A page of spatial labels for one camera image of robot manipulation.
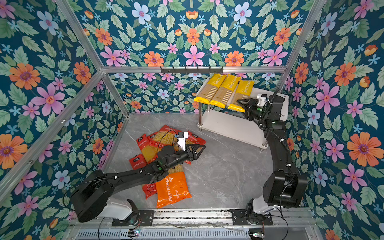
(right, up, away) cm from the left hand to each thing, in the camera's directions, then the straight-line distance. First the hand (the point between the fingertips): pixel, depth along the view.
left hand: (204, 144), depth 71 cm
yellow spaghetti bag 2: (+11, +27, +9) cm, 30 cm away
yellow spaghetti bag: (+3, +30, +11) cm, 32 cm away
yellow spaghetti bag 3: (+21, +28, +9) cm, 36 cm away
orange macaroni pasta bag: (-17, -25, +9) cm, 31 cm away
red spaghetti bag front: (-35, -8, +25) cm, 44 cm away
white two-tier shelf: (+32, +29, +14) cm, 45 cm away
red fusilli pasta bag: (-26, +2, +30) cm, 40 cm away
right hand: (+17, +21, +3) cm, 27 cm away
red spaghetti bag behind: (-30, -26, +9) cm, 41 cm away
